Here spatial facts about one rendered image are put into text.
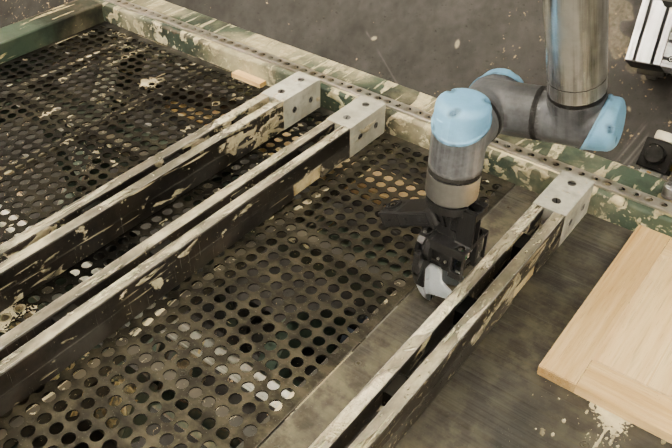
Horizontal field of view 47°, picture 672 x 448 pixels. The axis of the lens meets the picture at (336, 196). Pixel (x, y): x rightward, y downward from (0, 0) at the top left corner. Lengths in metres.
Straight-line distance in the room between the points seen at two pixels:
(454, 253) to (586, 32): 0.35
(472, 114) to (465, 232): 0.19
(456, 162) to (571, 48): 0.20
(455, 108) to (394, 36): 1.70
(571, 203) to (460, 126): 0.44
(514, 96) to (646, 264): 0.44
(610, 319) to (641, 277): 0.12
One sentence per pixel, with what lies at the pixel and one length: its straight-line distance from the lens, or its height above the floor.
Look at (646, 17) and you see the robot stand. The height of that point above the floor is 0.21.
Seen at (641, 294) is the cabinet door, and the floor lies 1.03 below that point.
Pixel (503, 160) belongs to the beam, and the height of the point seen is 0.90.
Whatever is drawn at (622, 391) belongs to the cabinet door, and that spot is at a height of 1.21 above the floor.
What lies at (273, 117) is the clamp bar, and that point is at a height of 1.04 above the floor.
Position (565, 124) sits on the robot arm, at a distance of 1.04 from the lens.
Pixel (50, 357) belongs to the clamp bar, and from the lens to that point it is 1.17.
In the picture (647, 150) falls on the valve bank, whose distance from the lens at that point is 1.57.
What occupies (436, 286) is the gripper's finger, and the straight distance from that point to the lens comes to 1.18.
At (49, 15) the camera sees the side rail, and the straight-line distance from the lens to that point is 2.16.
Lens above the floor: 2.34
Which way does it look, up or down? 60 degrees down
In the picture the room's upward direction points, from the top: 84 degrees counter-clockwise
